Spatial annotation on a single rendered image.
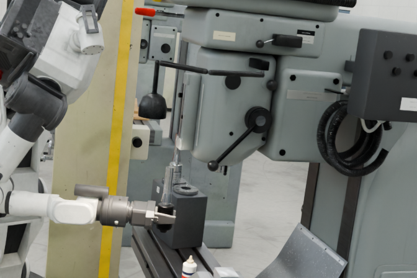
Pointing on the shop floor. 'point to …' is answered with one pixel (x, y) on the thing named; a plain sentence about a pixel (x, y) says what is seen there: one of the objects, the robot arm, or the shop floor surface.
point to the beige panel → (98, 141)
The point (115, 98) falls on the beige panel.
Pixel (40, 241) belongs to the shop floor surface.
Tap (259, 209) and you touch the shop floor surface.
